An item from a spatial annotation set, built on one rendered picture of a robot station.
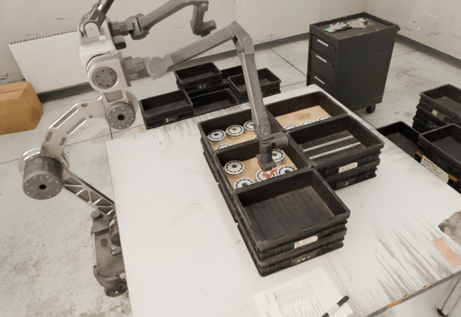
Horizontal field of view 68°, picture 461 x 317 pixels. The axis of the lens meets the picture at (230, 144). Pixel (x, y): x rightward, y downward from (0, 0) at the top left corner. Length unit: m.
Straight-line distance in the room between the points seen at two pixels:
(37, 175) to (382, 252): 1.61
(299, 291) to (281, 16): 4.24
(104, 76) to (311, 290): 1.15
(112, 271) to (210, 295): 0.91
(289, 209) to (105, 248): 1.28
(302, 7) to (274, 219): 4.17
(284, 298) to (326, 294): 0.16
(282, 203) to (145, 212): 0.70
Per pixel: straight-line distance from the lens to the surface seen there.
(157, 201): 1.86
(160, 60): 1.39
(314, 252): 1.53
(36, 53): 4.54
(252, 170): 1.74
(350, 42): 3.13
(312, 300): 1.48
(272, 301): 1.47
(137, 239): 1.73
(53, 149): 1.97
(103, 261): 2.32
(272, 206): 1.57
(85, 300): 2.52
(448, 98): 3.23
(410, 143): 3.00
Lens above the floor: 2.00
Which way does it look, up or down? 38 degrees down
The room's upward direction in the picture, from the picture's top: 6 degrees counter-clockwise
